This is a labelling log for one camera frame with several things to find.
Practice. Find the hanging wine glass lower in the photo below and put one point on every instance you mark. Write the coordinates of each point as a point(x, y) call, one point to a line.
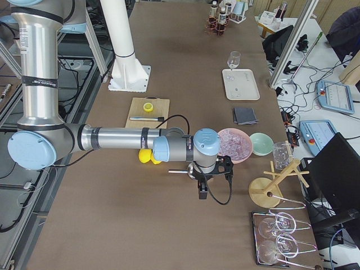
point(275, 251)

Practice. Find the clear glass mug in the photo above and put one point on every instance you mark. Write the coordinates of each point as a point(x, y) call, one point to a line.
point(282, 155)

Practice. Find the blue teach pendant near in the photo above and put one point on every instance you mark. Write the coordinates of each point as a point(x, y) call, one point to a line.
point(316, 134)

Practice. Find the grey folded cloth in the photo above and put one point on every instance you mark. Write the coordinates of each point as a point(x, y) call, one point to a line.
point(242, 116)

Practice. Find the steel ice scoop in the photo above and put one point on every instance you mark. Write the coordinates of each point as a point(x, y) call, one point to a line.
point(185, 171)

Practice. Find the steel muddler black tip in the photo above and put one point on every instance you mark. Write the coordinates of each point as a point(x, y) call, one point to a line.
point(147, 119)

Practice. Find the black wire glass rack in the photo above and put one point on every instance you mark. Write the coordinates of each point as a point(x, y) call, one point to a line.
point(304, 247)

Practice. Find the wooden cup tree stand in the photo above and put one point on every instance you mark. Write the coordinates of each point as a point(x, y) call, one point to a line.
point(266, 193)

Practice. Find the black laptop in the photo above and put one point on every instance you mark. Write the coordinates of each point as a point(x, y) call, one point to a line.
point(334, 175)

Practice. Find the blue teach pendant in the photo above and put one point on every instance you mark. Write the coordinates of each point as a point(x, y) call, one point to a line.
point(335, 96)
point(316, 134)

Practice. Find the half lemon slice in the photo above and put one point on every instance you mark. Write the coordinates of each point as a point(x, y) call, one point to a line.
point(148, 107)

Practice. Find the pink bowl of ice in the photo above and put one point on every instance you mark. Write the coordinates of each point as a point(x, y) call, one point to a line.
point(236, 144)

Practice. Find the copper wire bottle basket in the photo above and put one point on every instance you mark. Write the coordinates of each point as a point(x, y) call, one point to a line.
point(213, 31)

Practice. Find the blue teach pendant far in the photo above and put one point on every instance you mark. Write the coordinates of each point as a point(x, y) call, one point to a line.
point(335, 96)

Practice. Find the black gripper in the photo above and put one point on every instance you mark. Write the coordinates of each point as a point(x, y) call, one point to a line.
point(202, 179)

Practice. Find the hanging wine glass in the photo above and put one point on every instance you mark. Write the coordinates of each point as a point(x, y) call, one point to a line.
point(276, 224)
point(275, 251)

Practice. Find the aluminium frame post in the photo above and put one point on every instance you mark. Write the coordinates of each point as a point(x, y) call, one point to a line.
point(292, 41)

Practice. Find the hanging wine glass upper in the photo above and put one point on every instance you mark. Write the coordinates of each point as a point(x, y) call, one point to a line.
point(276, 224)

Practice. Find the white rabbit tray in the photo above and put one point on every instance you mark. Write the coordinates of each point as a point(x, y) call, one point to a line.
point(240, 85)

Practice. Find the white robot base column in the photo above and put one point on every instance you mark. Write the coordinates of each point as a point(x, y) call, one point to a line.
point(127, 74)

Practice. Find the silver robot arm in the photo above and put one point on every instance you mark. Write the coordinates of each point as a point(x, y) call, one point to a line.
point(43, 137)

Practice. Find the yellow lemon near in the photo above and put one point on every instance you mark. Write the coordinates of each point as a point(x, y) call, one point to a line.
point(144, 155)

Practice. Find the green empty bowl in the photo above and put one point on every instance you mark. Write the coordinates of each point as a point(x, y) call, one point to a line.
point(262, 144)

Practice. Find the clear wine glass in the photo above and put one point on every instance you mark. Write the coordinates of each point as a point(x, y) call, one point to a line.
point(233, 62)

